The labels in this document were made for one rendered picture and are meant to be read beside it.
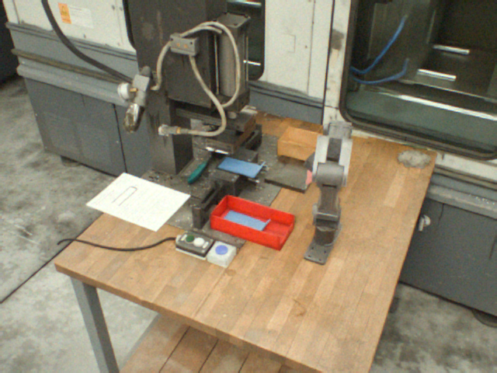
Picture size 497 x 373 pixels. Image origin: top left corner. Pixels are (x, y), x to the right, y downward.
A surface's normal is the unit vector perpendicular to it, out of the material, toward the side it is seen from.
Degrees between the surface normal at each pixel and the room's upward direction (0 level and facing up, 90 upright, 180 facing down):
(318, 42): 90
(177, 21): 90
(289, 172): 0
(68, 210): 0
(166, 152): 90
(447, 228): 90
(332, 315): 0
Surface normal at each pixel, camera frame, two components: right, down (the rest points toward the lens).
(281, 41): -0.48, 0.54
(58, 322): 0.00, -0.79
